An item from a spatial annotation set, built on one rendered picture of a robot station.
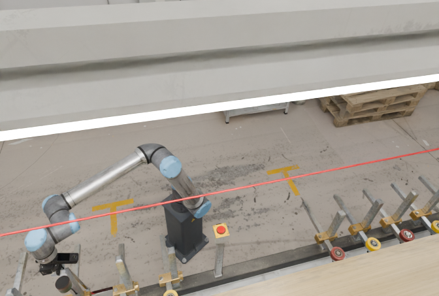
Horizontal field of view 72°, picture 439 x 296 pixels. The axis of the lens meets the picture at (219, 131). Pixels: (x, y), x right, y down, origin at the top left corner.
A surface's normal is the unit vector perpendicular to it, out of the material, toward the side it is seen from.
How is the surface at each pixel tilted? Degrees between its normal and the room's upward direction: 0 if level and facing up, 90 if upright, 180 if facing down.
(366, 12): 90
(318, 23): 90
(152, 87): 61
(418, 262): 0
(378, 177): 0
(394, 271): 0
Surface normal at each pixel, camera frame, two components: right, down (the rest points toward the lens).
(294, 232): 0.04, -0.75
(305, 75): 0.25, 0.20
